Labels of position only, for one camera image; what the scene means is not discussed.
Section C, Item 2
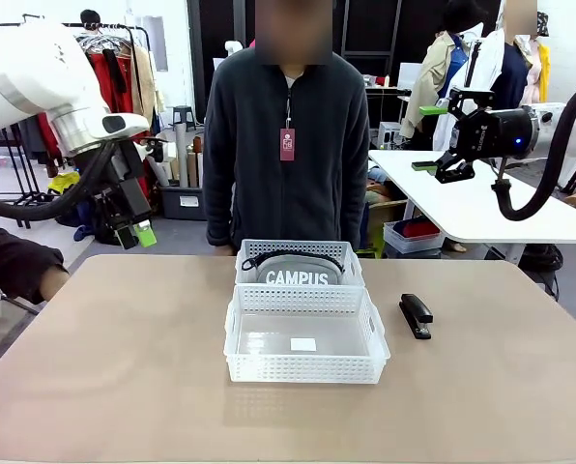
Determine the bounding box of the black arm hose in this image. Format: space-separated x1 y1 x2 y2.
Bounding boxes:
491 72 576 222
0 139 120 221

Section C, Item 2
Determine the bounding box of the black right arm hose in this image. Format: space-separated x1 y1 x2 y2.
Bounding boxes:
491 72 576 222

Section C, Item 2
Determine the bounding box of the white perforated plastic basket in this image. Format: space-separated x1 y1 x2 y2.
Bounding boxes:
223 283 391 386
234 239 365 290

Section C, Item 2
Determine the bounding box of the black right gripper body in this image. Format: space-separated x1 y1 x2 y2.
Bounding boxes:
455 105 540 160

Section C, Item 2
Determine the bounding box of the black stapler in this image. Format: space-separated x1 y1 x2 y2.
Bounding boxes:
397 292 435 341

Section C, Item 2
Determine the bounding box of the person in white jacket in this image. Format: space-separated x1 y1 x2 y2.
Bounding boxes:
442 0 553 146

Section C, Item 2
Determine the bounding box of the black bag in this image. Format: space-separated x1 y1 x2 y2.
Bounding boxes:
518 244 564 287

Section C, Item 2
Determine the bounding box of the gray storage bin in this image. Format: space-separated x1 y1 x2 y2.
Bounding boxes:
159 186 207 222

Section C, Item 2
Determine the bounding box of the person's right forearm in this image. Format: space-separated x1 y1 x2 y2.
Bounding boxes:
203 183 237 250

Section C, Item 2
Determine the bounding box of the gray CAMPUS pencil case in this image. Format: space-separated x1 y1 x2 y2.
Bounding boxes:
241 250 345 287

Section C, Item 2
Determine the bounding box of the black-haired person behind rack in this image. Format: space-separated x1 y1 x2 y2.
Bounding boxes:
78 8 103 34

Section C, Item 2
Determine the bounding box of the black stool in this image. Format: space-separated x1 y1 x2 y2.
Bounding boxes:
171 105 195 132

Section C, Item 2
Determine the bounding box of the tall white tube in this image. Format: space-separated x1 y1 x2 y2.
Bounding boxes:
172 123 187 188

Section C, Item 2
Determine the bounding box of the person in dark fleece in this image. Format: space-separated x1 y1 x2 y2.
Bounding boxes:
202 0 371 258

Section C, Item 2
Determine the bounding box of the beige hanging garment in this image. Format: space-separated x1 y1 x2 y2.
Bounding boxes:
131 43 166 123

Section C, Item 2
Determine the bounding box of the white background table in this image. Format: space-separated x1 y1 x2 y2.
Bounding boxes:
367 149 576 246

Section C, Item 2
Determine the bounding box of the yellow crumpled garment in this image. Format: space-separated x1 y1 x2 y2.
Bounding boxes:
48 171 82 194

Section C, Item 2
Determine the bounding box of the black left arm hose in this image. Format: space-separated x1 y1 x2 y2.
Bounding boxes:
0 139 120 221

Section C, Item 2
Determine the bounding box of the seated person in black shorts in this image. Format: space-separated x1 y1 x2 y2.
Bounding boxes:
0 212 71 305

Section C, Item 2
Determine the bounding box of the clear box with red contents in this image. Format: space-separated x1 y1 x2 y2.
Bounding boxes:
383 217 446 255

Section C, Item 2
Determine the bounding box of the person in beige coat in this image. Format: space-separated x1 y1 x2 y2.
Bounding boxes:
398 0 469 146

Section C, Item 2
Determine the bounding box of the maroon name badge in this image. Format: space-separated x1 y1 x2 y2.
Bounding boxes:
278 128 297 162

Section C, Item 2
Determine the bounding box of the gray desktop device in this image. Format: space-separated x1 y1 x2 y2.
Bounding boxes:
377 120 406 149

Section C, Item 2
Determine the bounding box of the red hanging garment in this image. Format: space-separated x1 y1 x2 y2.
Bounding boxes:
85 47 137 130

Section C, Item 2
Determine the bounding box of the yellow hanging garment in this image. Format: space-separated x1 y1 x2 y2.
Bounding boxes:
537 43 553 103

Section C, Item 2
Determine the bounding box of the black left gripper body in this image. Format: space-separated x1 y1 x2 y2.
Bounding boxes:
93 140 154 231

